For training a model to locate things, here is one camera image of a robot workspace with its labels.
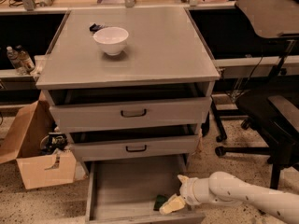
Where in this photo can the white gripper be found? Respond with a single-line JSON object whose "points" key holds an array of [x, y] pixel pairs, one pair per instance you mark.
{"points": [[188, 190]]}

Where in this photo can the dark green sponge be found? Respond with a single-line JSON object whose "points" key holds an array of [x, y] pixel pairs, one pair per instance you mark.
{"points": [[160, 200]]}

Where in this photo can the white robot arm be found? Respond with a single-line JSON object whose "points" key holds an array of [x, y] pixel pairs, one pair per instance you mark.
{"points": [[225, 189]]}

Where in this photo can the grey middle drawer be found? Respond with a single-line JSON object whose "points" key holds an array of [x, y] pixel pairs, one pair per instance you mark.
{"points": [[99, 146]]}

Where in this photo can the grey drawer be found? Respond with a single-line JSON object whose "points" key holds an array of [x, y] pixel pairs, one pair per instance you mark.
{"points": [[126, 115], [125, 191], [99, 146]]}

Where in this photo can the grey bottom drawer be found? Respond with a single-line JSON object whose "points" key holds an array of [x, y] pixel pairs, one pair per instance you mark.
{"points": [[125, 191]]}

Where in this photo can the grey top drawer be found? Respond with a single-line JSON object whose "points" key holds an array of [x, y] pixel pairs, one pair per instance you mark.
{"points": [[126, 115]]}

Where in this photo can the grey drawer cabinet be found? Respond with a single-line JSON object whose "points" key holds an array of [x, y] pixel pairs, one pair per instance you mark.
{"points": [[164, 59]]}

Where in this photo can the small dark object on counter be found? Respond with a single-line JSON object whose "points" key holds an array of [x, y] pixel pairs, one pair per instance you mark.
{"points": [[96, 27]]}

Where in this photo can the black office chair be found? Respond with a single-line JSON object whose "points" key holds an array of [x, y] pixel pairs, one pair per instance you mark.
{"points": [[272, 110]]}

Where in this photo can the dark items in box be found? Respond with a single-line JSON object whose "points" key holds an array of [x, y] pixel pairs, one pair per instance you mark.
{"points": [[51, 142]]}

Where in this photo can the cardboard box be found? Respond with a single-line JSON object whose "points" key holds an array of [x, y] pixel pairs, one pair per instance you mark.
{"points": [[22, 143]]}

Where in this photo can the white ceramic bowl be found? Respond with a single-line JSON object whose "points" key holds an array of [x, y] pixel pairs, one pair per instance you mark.
{"points": [[111, 40]]}

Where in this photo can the brown plastic bottle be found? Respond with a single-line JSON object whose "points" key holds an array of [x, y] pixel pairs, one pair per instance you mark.
{"points": [[25, 58]]}

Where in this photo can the clear plastic bottle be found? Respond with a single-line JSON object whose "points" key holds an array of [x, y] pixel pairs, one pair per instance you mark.
{"points": [[12, 55]]}

